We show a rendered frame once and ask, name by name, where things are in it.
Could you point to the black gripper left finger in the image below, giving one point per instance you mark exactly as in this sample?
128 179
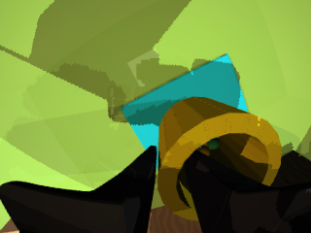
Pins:
122 205

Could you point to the orange marble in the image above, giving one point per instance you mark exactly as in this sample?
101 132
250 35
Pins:
204 149

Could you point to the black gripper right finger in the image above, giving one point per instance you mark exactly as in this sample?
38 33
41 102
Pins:
227 202

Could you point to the light brown wooden plank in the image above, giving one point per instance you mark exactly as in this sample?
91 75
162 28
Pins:
294 169

